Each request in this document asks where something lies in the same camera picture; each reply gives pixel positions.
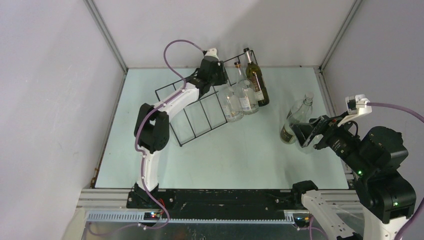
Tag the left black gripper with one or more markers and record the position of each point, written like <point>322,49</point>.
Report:
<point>223,77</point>

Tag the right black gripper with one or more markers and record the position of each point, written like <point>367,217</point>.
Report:
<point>304,131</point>

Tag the tall clear bottle black label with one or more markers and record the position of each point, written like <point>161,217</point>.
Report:
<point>295,115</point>

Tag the clear bottle dark label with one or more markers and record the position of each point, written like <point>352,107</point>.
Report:
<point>307,102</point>

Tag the clear bottle black cork stopper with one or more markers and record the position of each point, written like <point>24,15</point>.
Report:
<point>230,104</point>

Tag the clear bottle silver cap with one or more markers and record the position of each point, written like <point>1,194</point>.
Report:
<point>306,150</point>

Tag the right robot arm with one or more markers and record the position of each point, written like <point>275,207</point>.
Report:
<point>383,192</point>

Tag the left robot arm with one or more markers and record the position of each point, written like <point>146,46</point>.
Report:
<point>152,129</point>

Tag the dark green wine bottle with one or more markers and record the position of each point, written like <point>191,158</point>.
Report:
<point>254,74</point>

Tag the clear bottle brown stopper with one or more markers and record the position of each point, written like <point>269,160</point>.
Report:
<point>245,91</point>

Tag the small circuit board right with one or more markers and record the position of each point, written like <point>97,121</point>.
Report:
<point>302,220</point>

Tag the small circuit board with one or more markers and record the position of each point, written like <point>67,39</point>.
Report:
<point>152,216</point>
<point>302,220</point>

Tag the small circuit board left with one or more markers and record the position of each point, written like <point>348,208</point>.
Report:
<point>152,216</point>

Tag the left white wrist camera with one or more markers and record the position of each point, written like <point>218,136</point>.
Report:
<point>211,55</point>

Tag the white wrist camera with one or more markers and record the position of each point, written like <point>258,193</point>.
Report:
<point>211,55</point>
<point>357,106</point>

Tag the black wire wine rack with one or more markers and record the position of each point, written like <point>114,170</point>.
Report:
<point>200,117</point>

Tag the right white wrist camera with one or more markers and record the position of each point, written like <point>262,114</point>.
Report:
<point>357,106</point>

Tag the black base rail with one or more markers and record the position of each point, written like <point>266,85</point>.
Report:
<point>228,204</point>

